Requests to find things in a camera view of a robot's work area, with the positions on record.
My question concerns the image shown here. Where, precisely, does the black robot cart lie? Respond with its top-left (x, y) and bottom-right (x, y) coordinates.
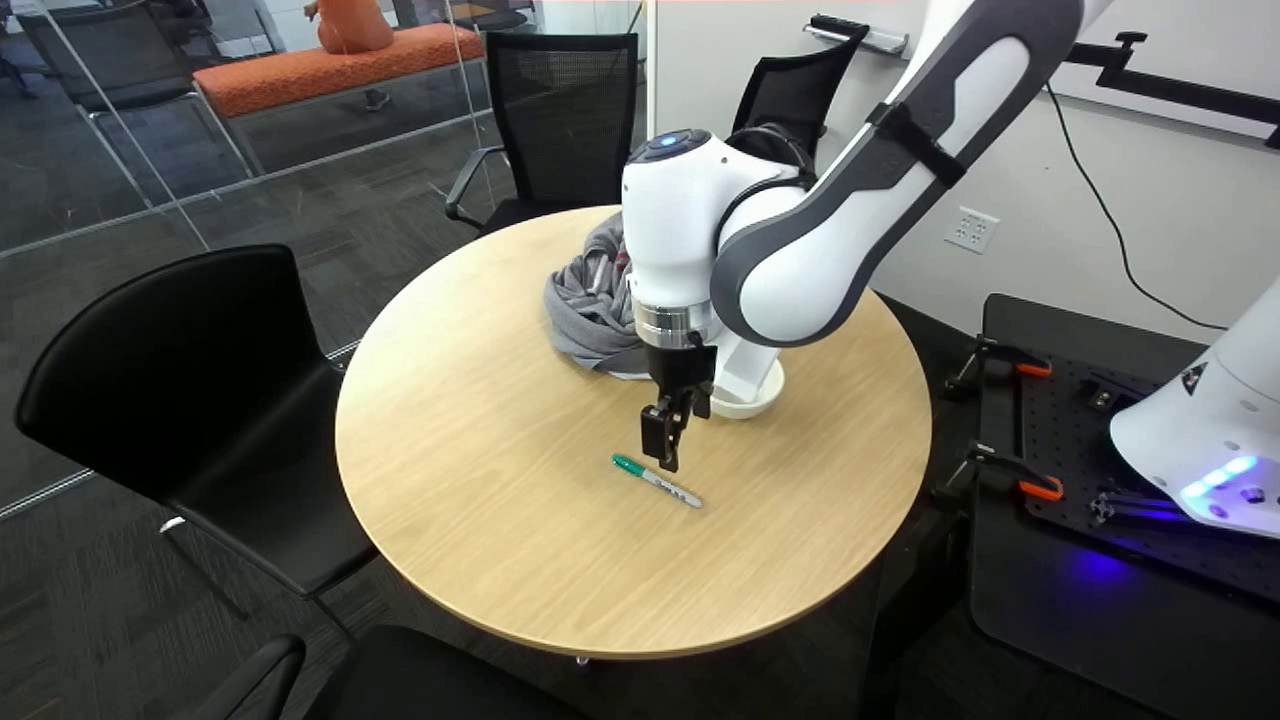
top-left (964, 293), bottom-right (1280, 720)

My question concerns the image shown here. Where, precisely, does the black padded chair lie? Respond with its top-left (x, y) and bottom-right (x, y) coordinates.
top-left (14, 240), bottom-right (391, 643)

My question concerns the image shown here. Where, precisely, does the orange upholstered bench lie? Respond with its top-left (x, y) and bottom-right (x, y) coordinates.
top-left (192, 19), bottom-right (493, 123)

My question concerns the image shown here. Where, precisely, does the white bowl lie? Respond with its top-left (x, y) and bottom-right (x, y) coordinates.
top-left (709, 371), bottom-right (793, 421)

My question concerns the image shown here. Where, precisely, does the grey crumpled sweatshirt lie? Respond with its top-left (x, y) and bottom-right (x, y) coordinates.
top-left (542, 206), bottom-right (656, 382)

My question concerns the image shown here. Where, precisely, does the white device blue light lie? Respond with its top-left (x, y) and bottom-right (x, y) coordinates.
top-left (1012, 354), bottom-right (1280, 572)

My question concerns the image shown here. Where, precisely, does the green capped marker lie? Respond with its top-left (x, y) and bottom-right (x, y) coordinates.
top-left (607, 453), bottom-right (709, 513)

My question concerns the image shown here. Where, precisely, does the black office chair with armrests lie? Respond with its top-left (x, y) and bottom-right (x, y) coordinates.
top-left (441, 28), bottom-right (642, 231)

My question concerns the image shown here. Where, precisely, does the black wall rail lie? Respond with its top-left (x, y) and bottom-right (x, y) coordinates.
top-left (1064, 28), bottom-right (1280, 134)

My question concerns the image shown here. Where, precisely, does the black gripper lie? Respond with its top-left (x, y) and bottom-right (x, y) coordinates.
top-left (636, 340), bottom-right (722, 475)

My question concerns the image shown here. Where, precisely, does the grey mesh chair behind glass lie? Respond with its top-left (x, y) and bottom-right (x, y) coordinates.
top-left (14, 3), bottom-right (265, 183)

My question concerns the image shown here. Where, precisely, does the black mesh chair by wall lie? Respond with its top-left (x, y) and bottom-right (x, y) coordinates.
top-left (729, 35), bottom-right (873, 183)

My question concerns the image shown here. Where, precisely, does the whiteboard marker tray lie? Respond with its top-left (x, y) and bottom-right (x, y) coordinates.
top-left (803, 11), bottom-right (914, 59)

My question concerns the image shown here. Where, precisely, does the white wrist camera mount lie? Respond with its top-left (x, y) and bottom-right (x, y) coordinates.
top-left (713, 330), bottom-right (790, 393)

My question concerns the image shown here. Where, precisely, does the orange cushion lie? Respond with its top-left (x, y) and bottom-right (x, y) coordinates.
top-left (300, 0), bottom-right (400, 57)

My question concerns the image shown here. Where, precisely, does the white wall outlet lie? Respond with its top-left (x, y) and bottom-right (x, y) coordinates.
top-left (940, 203), bottom-right (1003, 256)

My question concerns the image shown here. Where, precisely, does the orange handled black clamp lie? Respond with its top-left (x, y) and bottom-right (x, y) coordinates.
top-left (936, 441), bottom-right (1073, 508)
top-left (940, 337), bottom-right (1062, 398)

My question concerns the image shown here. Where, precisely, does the black wall cable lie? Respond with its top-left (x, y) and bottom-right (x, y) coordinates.
top-left (1044, 83), bottom-right (1232, 337)

